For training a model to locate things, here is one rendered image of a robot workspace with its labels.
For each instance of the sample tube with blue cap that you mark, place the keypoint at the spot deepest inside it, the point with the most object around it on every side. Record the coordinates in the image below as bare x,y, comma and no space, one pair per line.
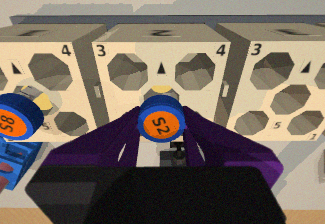
22,112
161,117

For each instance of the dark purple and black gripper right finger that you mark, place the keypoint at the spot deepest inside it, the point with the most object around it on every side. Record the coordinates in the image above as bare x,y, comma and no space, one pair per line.
223,147

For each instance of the blue tube rack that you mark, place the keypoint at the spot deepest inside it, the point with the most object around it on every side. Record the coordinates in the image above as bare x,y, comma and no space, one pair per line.
9,154

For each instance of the grey flat mat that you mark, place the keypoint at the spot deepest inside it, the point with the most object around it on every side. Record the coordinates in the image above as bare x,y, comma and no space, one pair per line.
301,186

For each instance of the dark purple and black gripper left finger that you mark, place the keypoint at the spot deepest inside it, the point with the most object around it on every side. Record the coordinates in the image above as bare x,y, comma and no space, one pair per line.
102,146

